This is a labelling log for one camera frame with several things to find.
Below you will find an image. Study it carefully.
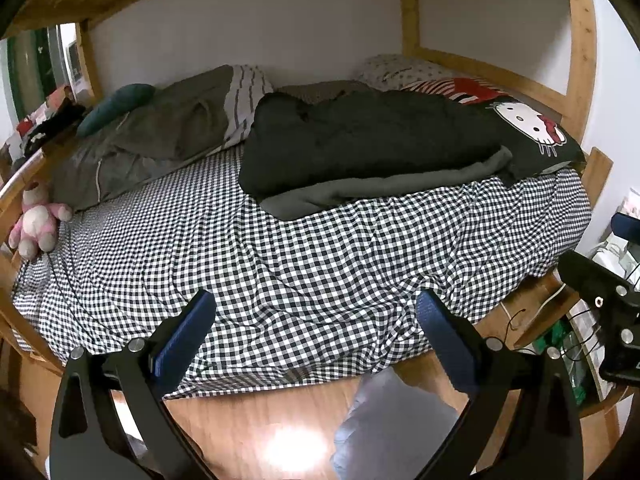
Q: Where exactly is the pink white plush toy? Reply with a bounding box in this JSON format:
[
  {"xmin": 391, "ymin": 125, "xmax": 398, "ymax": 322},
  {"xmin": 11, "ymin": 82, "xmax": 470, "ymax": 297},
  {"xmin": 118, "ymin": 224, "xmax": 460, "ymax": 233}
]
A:
[{"xmin": 8, "ymin": 182, "xmax": 73, "ymax": 261}]

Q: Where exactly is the grey striped duvet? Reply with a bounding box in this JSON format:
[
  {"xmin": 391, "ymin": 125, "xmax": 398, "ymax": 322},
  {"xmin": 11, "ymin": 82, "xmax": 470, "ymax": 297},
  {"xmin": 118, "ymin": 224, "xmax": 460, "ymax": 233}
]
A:
[{"xmin": 51, "ymin": 65, "xmax": 273, "ymax": 211}]

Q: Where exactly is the black white checkered bedsheet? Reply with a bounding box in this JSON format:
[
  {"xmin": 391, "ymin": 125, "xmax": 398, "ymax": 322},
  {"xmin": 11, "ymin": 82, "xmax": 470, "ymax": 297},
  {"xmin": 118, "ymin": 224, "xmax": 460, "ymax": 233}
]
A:
[{"xmin": 11, "ymin": 150, "xmax": 591, "ymax": 399}]

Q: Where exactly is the clothes pile by window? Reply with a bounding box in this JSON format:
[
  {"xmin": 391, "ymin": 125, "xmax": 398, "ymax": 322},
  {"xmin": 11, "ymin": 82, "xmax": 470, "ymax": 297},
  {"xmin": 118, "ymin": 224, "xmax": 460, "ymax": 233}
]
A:
[{"xmin": 1, "ymin": 84, "xmax": 87, "ymax": 165}]

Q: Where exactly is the red striped Hello Kitty pillow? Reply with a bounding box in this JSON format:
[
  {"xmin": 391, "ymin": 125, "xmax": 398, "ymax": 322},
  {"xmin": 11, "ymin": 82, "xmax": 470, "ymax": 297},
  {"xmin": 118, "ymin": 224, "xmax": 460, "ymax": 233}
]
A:
[{"xmin": 405, "ymin": 77, "xmax": 586, "ymax": 186}]

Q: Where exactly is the cluttered side shelf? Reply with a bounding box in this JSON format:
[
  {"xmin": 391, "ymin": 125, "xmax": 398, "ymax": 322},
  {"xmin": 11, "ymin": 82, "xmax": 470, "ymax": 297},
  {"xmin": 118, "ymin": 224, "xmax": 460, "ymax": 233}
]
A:
[{"xmin": 514, "ymin": 218, "xmax": 639, "ymax": 416}]

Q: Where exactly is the teal pillow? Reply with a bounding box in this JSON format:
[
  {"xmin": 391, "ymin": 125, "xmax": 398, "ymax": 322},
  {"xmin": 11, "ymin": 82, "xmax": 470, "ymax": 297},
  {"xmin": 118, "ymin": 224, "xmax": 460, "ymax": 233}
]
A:
[{"xmin": 76, "ymin": 84, "xmax": 155, "ymax": 138}]

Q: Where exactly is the dark green large jacket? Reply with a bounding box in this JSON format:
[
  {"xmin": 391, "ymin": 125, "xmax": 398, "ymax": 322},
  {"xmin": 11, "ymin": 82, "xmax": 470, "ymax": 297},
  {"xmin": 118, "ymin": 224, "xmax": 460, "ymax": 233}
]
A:
[{"xmin": 239, "ymin": 91, "xmax": 513, "ymax": 220}]

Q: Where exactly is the wooden bunk bed frame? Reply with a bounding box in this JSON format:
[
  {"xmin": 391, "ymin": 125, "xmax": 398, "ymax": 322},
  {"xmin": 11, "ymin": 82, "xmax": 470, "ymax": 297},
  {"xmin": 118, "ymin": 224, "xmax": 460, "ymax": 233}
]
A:
[{"xmin": 0, "ymin": 0, "xmax": 616, "ymax": 376}]

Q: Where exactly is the grey floor mat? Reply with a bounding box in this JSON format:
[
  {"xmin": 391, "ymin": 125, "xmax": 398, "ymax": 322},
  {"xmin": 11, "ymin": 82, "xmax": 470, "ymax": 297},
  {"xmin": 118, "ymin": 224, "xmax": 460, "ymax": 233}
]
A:
[{"xmin": 331, "ymin": 367, "xmax": 458, "ymax": 479}]

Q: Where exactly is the white dotted pillow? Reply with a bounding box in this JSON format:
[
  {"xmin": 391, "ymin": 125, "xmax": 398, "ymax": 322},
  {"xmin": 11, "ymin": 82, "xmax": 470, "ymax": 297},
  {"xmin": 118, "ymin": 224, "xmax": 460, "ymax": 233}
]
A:
[{"xmin": 350, "ymin": 54, "xmax": 459, "ymax": 91}]

